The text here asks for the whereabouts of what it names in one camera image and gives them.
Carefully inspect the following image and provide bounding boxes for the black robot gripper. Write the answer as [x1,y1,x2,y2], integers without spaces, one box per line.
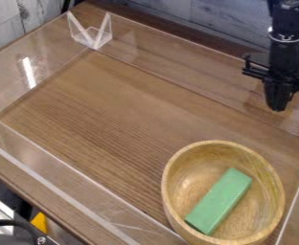
[242,38,299,111]

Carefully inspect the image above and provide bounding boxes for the green rectangular block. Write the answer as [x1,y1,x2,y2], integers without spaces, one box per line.
[184,168,252,235]

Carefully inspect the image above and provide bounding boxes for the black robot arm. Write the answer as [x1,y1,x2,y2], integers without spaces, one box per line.
[242,0,299,112]

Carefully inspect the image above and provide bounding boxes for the brown wooden bowl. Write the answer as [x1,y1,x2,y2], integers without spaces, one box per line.
[161,140,285,245]

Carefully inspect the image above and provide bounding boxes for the yellow black device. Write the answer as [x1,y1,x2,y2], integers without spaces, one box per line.
[13,213,60,245]

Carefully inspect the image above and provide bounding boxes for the black cable lower left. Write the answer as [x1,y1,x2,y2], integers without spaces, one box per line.
[0,218,41,245]

